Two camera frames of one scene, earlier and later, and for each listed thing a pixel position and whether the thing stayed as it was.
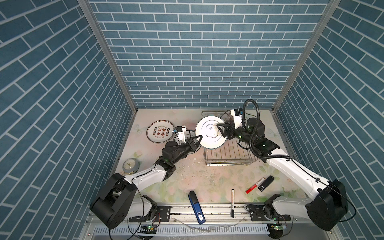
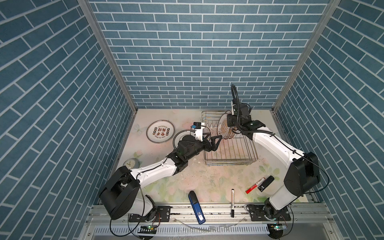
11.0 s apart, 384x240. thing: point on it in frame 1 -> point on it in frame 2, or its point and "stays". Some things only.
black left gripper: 191,146 -> 212,147
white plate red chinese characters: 160,131 stays
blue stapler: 196,207 stays
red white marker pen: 254,186 stays
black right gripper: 229,126 -> 229,118
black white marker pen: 232,203 stays
